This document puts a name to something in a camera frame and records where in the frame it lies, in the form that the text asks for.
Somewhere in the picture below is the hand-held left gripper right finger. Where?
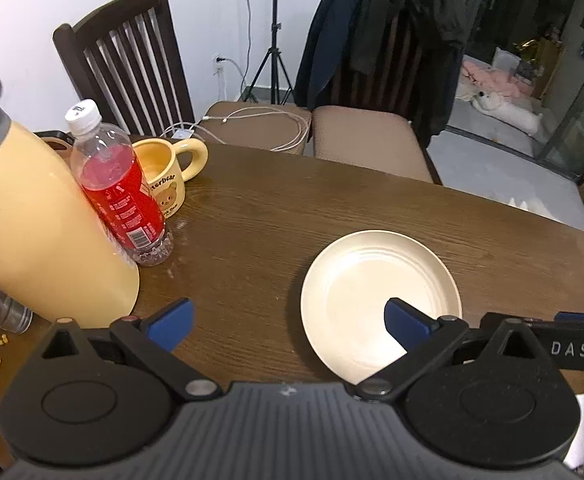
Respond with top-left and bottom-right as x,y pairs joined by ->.
354,297 -> 540,402

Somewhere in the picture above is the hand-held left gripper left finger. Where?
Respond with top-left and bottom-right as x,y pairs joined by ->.
40,298 -> 224,402

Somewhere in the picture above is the cream round plate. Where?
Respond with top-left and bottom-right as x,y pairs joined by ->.
300,230 -> 463,385

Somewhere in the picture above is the red label water bottle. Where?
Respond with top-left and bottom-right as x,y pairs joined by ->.
65,99 -> 174,267

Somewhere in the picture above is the yellow bear mug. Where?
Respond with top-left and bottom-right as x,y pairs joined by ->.
132,137 -> 209,221

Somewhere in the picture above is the clear glass tumbler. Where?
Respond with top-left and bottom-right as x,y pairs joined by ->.
0,272 -> 33,335

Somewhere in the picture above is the yellow thermos jug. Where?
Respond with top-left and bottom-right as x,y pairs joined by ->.
0,65 -> 140,328

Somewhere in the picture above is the dark wooden dining chair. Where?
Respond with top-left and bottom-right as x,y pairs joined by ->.
53,0 -> 313,156
312,0 -> 445,186

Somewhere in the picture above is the white plush dog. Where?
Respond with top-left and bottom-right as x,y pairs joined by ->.
472,87 -> 545,136

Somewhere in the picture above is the sliding glass door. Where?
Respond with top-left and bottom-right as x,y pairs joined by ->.
357,0 -> 584,178

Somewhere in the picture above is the pink blanket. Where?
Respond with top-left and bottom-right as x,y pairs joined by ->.
462,57 -> 523,98

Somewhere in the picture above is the black jacket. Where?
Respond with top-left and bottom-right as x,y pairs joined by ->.
349,0 -> 469,150

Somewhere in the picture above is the navy jacket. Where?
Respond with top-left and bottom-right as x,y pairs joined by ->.
294,0 -> 375,111

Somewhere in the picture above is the black tripod stand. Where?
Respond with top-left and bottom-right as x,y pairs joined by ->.
239,0 -> 295,106

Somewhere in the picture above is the white charging cable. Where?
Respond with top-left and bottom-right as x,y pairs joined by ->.
162,110 -> 311,153

